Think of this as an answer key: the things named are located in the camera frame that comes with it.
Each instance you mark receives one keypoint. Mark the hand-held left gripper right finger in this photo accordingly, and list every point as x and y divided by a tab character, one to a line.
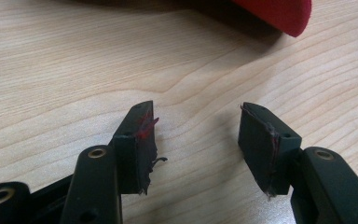
261	146

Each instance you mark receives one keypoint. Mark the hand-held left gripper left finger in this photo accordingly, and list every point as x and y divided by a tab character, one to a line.
133	155

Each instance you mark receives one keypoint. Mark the red baseball cap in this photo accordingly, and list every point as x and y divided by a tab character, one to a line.
279	14

